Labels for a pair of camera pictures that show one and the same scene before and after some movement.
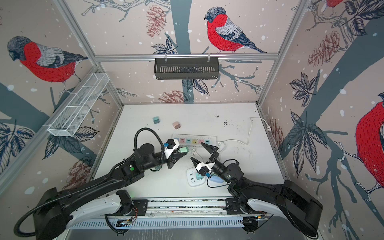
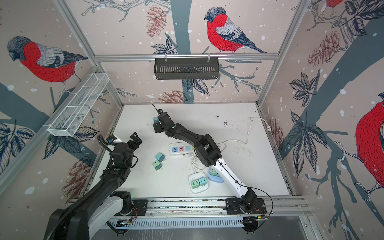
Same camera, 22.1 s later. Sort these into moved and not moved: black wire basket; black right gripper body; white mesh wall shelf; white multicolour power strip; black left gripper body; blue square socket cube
Moved: white multicolour power strip; black right gripper body; black left gripper body
Not moved: blue square socket cube; black wire basket; white mesh wall shelf
